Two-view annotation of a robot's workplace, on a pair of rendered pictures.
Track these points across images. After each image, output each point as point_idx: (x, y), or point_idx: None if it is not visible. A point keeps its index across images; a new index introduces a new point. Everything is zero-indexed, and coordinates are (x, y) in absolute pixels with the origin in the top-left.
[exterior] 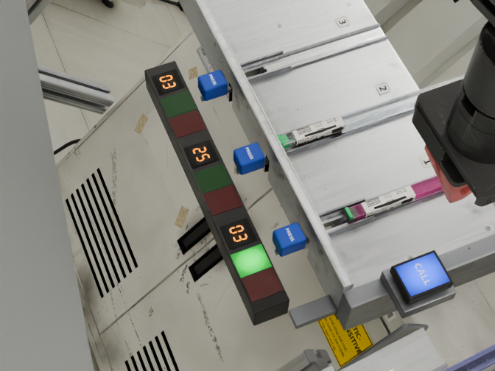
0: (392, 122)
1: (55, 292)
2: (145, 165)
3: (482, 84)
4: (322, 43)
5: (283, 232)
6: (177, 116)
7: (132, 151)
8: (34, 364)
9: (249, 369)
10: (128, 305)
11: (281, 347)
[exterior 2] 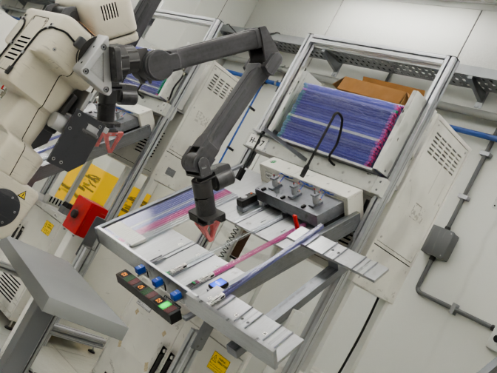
0: (203, 261)
1: (101, 303)
2: (126, 357)
3: (195, 191)
4: (174, 250)
5: (173, 292)
6: (130, 280)
7: (118, 355)
8: (100, 309)
9: None
10: None
11: None
